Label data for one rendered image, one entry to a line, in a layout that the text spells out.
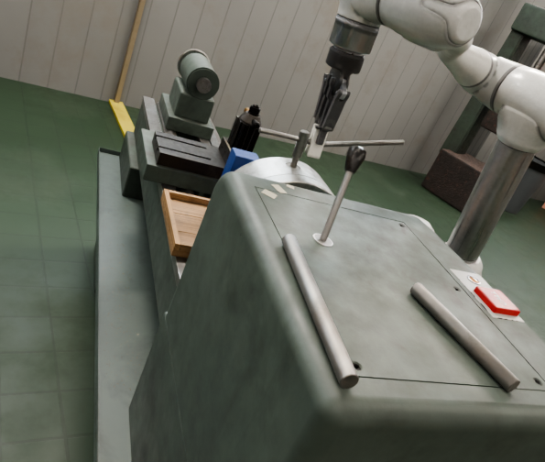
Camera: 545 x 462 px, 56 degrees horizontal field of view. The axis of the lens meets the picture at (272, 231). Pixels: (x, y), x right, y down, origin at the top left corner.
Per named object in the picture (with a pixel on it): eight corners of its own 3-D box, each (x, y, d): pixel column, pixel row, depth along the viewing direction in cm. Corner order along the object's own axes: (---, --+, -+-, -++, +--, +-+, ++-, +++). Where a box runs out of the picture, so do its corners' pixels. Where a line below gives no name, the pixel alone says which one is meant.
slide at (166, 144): (275, 192, 183) (279, 181, 182) (156, 164, 165) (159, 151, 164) (262, 170, 198) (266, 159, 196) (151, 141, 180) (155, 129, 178)
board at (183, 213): (290, 275, 151) (296, 264, 149) (170, 256, 136) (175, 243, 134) (264, 221, 175) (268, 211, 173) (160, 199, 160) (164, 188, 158)
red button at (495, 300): (515, 320, 90) (521, 311, 89) (490, 316, 87) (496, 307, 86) (494, 298, 94) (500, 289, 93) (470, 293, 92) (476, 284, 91)
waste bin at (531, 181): (498, 196, 742) (528, 151, 710) (529, 218, 700) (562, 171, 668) (474, 191, 711) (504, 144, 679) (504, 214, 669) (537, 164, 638)
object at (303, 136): (285, 178, 118) (301, 132, 112) (283, 174, 119) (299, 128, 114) (294, 180, 118) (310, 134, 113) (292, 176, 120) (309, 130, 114)
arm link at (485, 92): (472, 37, 134) (515, 55, 126) (498, 60, 147) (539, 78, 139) (442, 82, 139) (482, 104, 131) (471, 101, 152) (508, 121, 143)
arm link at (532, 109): (430, 279, 180) (480, 322, 166) (397, 291, 171) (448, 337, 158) (536, 61, 136) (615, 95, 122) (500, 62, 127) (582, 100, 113)
